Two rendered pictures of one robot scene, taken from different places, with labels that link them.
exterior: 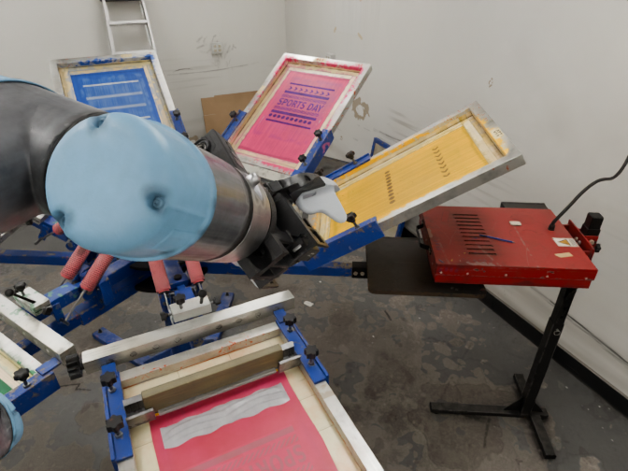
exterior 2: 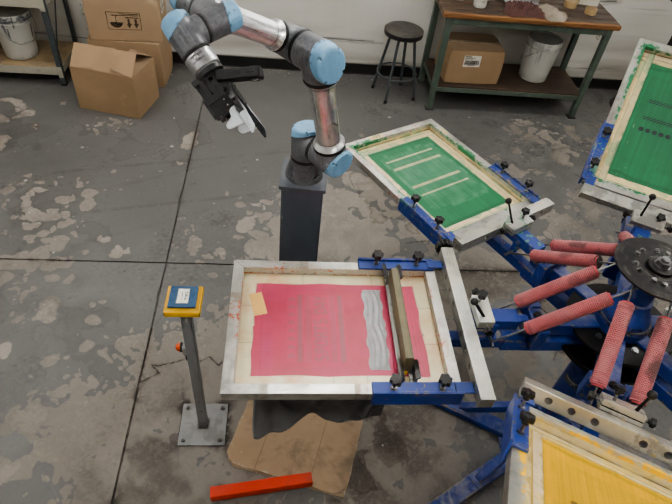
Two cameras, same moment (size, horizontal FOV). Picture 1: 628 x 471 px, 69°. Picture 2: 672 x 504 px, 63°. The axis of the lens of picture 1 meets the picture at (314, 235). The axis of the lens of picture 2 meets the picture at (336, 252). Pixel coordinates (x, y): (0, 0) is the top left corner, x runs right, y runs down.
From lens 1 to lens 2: 1.53 m
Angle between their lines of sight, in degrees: 79
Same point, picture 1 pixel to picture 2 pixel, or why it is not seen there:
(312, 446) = (323, 368)
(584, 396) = not seen: outside the picture
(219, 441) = (354, 317)
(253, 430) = (353, 338)
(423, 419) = not seen: outside the picture
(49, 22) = not seen: outside the picture
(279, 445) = (334, 349)
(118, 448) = (366, 262)
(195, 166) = (169, 26)
